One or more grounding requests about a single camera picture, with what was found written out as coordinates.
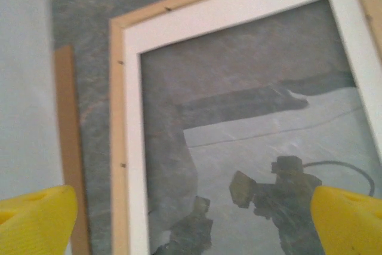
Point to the clear frame pane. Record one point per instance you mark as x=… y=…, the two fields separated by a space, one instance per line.
x=238 y=73

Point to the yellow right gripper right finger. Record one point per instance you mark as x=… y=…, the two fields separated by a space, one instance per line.
x=352 y=225

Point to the light wooden picture frame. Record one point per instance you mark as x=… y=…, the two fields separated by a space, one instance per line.
x=116 y=117

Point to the brown backing board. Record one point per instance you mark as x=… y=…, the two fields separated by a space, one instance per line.
x=67 y=117

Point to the white mat board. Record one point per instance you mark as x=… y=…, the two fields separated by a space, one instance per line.
x=132 y=147

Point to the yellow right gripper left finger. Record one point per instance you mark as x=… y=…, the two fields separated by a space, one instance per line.
x=33 y=225

